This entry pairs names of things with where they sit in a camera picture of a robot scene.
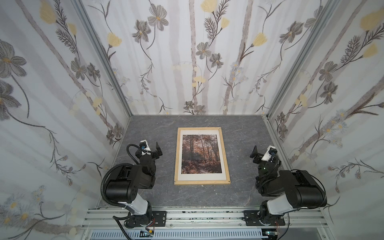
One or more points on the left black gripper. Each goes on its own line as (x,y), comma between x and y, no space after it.
(138,156)

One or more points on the wooden picture frame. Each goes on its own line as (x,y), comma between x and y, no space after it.
(204,181)

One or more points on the white photo paper sheet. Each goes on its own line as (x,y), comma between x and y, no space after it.
(200,155)

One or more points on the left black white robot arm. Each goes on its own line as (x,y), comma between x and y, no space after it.
(120,185)

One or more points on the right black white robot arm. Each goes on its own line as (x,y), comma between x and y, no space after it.
(291,190)

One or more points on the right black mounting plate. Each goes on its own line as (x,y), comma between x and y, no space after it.
(255,218)

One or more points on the black mounting plate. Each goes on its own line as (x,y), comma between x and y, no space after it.
(156,218)
(255,218)

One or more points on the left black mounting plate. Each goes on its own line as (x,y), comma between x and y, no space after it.
(156,218)

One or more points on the small green circuit board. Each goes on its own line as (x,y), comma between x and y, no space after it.
(146,234)

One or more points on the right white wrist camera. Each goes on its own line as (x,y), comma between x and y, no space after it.
(271,151)

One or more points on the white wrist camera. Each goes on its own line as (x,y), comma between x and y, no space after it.
(271,151)
(144,148)

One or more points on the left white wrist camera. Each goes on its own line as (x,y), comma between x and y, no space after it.
(144,148)

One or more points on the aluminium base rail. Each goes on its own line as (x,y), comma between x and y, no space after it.
(203,218)

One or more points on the white slotted cable duct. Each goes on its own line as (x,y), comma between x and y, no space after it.
(201,234)

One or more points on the right corner aluminium post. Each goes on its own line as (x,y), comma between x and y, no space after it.
(318,27)

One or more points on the corner aluminium post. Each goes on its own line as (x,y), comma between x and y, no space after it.
(318,27)
(101,53)

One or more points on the left corner aluminium post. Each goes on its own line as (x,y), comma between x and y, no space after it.
(101,53)

